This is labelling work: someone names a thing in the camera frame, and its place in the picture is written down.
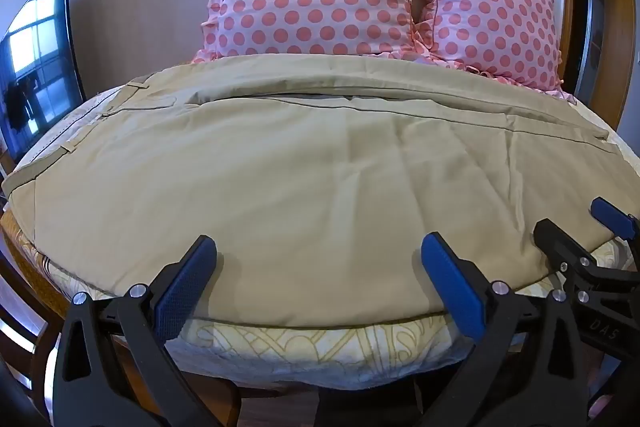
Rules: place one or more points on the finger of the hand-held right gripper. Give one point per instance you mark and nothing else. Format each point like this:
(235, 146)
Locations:
(611, 213)
(555, 241)

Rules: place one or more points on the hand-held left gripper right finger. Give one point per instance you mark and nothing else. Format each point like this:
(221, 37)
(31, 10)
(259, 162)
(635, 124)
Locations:
(452, 289)

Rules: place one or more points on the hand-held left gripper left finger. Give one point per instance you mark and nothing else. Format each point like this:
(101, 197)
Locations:
(184, 294)

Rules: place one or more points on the khaki pants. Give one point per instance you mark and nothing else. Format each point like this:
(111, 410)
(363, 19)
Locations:
(300, 177)

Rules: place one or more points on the person's right hand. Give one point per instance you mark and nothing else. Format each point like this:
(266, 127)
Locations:
(601, 387)

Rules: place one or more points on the cream yellow-patterned bed sheet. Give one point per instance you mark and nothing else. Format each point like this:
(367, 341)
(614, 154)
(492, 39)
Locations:
(300, 354)

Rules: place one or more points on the dark wooden chair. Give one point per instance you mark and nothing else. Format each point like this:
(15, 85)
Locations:
(20, 342)

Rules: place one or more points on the black flat-screen television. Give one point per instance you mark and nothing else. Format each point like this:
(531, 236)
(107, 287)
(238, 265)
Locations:
(35, 72)

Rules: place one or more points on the wooden bed frame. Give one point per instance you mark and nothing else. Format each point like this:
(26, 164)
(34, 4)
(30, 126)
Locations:
(27, 264)

